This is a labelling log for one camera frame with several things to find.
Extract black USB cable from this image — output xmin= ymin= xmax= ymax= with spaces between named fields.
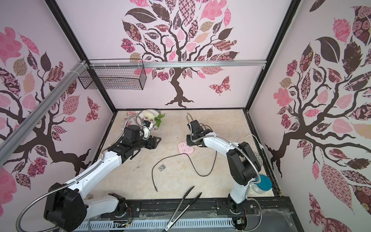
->
xmin=151 ymin=150 xmax=217 ymax=192

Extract aluminium rail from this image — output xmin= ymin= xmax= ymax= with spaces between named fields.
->
xmin=89 ymin=60 xmax=267 ymax=68
xmin=1 ymin=61 xmax=88 ymax=166

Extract floral placemat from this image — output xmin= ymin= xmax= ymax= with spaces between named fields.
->
xmin=124 ymin=111 xmax=137 ymax=120

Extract black wire basket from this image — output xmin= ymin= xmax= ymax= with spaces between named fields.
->
xmin=79 ymin=58 xmax=147 ymax=90

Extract pink power strip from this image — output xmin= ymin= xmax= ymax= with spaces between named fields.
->
xmin=178 ymin=141 xmax=194 ymax=154

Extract white patterned plate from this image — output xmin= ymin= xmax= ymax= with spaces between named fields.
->
xmin=138 ymin=109 xmax=160 ymax=130

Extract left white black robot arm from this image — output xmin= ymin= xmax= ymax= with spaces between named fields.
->
xmin=15 ymin=125 xmax=161 ymax=232

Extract white flower with leaves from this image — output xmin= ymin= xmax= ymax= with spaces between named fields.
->
xmin=143 ymin=110 xmax=165 ymax=128

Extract aluminium rail back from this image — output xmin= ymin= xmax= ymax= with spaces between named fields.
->
xmin=89 ymin=60 xmax=267 ymax=68

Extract teal lid jar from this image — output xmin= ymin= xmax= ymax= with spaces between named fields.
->
xmin=251 ymin=175 xmax=272 ymax=193

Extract white power strip cord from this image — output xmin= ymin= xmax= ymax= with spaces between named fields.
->
xmin=236 ymin=134 xmax=265 ymax=150

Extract black metal tongs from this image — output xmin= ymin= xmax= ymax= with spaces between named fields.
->
xmin=163 ymin=186 xmax=202 ymax=232

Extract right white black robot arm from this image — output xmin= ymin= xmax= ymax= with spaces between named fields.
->
xmin=186 ymin=120 xmax=261 ymax=214

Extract aluminium rail left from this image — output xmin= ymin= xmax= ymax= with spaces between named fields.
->
xmin=1 ymin=61 xmax=88 ymax=166

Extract white slotted cable duct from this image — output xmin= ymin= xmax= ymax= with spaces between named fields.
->
xmin=75 ymin=217 xmax=234 ymax=232

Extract patterned round bowl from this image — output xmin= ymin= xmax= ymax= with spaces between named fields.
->
xmin=254 ymin=151 xmax=263 ymax=167

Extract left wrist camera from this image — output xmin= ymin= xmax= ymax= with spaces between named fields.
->
xmin=142 ymin=120 xmax=153 ymax=138

